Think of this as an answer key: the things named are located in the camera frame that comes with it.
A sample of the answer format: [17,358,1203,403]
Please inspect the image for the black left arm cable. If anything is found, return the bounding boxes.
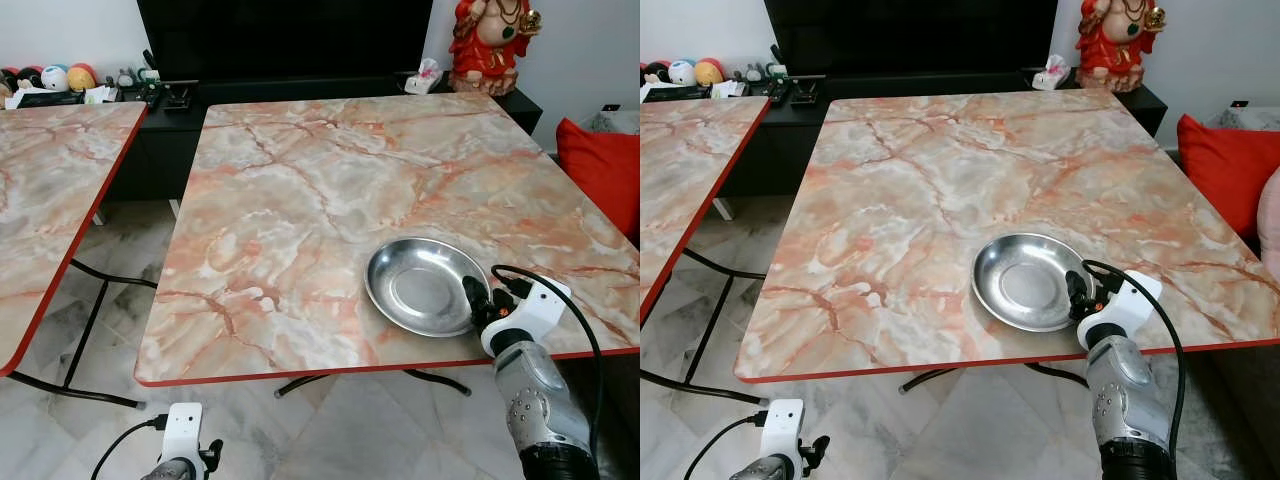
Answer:
[90,415,167,480]
[685,410,769,480]

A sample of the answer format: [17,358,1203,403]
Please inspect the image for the marble pattern folding table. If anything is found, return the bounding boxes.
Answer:
[735,88,1280,394]
[0,100,161,409]
[135,93,641,399]
[640,95,773,406]

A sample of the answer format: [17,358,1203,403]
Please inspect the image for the white pink small figurine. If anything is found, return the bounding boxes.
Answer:
[1033,53,1071,92]
[405,58,443,96]

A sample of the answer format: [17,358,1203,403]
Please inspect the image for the pink cushion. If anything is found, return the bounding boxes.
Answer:
[1256,195,1280,283]

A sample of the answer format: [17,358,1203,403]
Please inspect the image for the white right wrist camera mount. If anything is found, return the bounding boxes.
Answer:
[1078,270,1164,351]
[482,278,573,358]

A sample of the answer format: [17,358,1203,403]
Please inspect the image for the white marble side table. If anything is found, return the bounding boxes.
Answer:
[1205,105,1280,132]
[580,108,641,137]

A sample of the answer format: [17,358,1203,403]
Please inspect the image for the red cushion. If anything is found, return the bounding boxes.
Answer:
[555,118,641,241]
[1177,113,1280,239]

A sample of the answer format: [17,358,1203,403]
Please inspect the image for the black desk tool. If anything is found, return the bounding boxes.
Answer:
[765,45,827,107]
[138,50,200,112]

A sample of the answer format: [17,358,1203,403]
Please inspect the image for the round stainless steel plate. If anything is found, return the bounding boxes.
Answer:
[364,237,491,338]
[971,232,1091,333]

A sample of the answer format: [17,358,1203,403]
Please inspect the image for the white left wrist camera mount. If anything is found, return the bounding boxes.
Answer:
[160,403,204,467]
[758,400,805,467]

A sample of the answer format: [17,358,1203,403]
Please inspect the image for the red laughing buddha statue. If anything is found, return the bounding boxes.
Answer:
[1076,0,1167,93]
[448,0,543,96]

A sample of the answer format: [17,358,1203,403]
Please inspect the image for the black flat television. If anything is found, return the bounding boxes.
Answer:
[137,0,434,87]
[765,0,1059,78]

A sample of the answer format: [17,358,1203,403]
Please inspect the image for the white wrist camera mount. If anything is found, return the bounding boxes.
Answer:
[482,278,573,358]
[758,400,805,467]
[160,403,204,467]
[1078,270,1164,351]

